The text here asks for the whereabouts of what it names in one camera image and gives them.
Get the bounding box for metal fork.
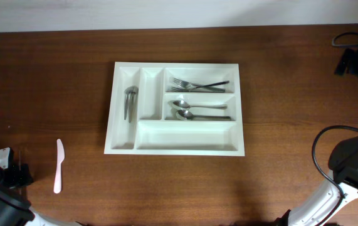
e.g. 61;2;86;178
167;87;226;93
194;80;230;89
170;77;200;89

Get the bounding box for small metal teaspoon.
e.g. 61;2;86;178
124;87;132;120
128;86;139;123

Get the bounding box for metal tablespoon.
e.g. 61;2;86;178
169;100;228;110
176;110;231;121

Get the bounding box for metal tweezers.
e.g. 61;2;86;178
17;150;23;195

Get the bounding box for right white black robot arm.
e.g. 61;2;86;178
273;49;358;226

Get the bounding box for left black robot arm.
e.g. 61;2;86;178
0;147;83;226

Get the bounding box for white plastic knife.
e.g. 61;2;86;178
53;139;65;194

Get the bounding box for white plastic cutlery tray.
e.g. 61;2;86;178
104;62;245;156

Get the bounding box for right black camera cable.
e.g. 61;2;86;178
311;32;358;225

